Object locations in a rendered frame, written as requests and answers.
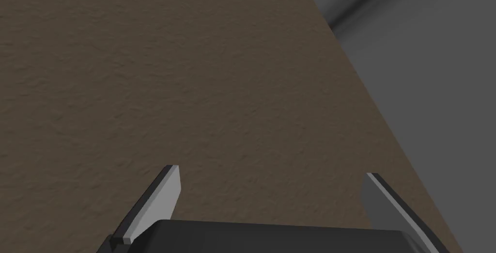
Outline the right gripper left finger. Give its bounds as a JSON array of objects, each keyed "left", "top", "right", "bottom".
[{"left": 109, "top": 164, "right": 182, "bottom": 245}]

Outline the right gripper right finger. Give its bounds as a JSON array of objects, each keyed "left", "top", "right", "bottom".
[{"left": 361, "top": 172, "right": 451, "bottom": 253}]

